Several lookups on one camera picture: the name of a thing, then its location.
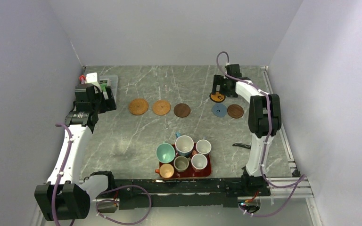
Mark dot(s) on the olive green cup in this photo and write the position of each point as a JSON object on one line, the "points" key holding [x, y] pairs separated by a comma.
{"points": [[181, 163]]}

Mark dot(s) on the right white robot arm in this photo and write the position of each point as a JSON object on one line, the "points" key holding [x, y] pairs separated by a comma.
{"points": [[264, 117]]}

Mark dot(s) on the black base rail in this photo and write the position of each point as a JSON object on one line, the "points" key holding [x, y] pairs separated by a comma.
{"points": [[143, 193]]}

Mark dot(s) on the small white cup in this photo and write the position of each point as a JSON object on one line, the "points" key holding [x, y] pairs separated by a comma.
{"points": [[203, 146]]}

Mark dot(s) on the dark wooden coaster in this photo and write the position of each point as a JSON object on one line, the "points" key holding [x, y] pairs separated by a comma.
{"points": [[182, 110]]}

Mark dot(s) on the woven rattan coaster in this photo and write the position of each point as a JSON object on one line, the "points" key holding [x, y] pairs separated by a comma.
{"points": [[161, 107], [138, 106]]}

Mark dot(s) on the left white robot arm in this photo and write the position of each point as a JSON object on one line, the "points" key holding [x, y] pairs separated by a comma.
{"points": [[62, 196]]}

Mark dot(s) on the brown wooden coaster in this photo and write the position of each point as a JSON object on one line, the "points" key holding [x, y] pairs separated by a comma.
{"points": [[235, 111]]}

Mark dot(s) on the orange cup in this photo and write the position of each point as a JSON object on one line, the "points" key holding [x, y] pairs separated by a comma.
{"points": [[165, 171]]}

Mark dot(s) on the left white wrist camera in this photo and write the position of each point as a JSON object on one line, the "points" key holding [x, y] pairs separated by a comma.
{"points": [[92, 78]]}

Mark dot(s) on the teal green cup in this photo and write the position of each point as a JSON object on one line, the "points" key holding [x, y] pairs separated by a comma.
{"points": [[165, 153]]}

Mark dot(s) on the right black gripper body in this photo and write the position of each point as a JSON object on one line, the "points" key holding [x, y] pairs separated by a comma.
{"points": [[220, 80]]}

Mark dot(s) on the black pliers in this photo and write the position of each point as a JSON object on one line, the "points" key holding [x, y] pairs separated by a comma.
{"points": [[242, 145]]}

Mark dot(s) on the black orange smiley coaster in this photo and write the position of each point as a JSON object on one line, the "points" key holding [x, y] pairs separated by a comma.
{"points": [[217, 97]]}

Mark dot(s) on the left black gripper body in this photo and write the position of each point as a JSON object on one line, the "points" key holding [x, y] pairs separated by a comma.
{"points": [[99, 104]]}

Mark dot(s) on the red serving tray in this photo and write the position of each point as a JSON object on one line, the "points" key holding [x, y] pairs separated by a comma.
{"points": [[190, 173]]}

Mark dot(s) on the red white cup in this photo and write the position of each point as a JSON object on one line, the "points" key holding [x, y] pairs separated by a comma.
{"points": [[198, 161]]}

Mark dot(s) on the blue white cup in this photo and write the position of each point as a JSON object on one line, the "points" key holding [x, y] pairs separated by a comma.
{"points": [[183, 144]]}

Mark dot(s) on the blue felt coaster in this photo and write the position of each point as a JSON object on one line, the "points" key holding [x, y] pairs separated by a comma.
{"points": [[219, 110]]}

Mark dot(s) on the clear plastic screw box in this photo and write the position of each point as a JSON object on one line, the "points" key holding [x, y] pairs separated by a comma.
{"points": [[112, 82]]}

